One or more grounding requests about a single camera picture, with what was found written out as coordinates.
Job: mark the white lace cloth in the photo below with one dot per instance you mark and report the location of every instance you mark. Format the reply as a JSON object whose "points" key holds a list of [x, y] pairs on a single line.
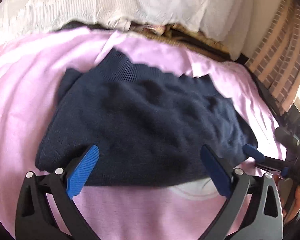
{"points": [[115, 0]]}

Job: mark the navy knit cardigan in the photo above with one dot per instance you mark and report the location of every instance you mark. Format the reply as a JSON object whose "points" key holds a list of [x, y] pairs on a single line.
{"points": [[145, 120]]}

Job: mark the person's right hand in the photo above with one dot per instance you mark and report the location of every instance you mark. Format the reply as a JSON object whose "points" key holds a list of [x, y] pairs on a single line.
{"points": [[298, 200]]}

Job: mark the folded bedding pile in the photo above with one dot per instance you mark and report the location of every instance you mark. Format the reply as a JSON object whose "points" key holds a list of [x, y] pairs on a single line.
{"points": [[152, 28]]}

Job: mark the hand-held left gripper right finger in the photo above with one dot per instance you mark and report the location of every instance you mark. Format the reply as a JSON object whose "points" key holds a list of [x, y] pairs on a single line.
{"points": [[215, 170]]}

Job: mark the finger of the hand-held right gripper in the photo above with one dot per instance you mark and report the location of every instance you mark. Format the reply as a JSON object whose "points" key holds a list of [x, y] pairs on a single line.
{"points": [[252, 152], [285, 172]]}

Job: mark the brown woven mat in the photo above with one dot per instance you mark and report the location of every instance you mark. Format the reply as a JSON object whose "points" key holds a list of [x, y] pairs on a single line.
{"points": [[192, 42]]}

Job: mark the pink blanket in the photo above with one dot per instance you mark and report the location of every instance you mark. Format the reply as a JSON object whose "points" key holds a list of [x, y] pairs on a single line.
{"points": [[27, 85]]}

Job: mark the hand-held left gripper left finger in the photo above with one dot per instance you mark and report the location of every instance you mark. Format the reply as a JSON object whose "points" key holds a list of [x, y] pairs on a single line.
{"points": [[83, 170]]}

